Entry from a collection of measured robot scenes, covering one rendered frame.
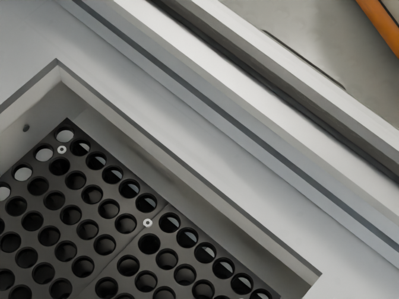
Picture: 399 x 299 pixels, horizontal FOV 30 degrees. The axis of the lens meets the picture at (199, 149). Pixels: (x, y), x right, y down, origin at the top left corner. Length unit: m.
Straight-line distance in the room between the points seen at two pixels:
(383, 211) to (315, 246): 0.05
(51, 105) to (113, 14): 0.12
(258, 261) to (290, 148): 0.15
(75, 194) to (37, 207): 0.02
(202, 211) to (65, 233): 0.11
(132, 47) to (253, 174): 0.10
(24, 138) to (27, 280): 0.12
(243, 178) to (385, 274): 0.09
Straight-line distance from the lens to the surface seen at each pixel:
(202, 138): 0.42
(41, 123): 0.53
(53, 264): 0.45
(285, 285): 0.51
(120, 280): 0.44
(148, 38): 0.41
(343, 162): 0.38
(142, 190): 0.46
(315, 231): 0.41
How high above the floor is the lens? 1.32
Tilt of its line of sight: 63 degrees down
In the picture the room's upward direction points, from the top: 5 degrees clockwise
